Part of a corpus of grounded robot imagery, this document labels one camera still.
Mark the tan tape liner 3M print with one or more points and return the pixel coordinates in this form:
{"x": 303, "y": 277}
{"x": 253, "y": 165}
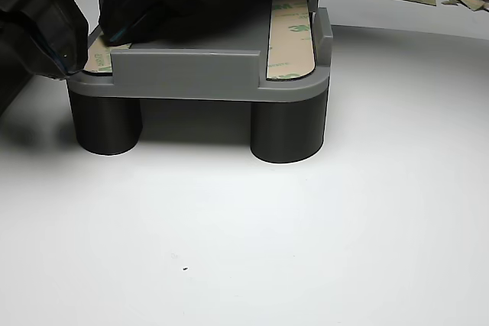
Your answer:
{"x": 97, "y": 60}
{"x": 290, "y": 43}

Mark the grey fixture with black legs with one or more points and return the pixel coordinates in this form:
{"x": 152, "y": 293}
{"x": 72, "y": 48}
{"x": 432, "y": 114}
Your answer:
{"x": 191, "y": 70}

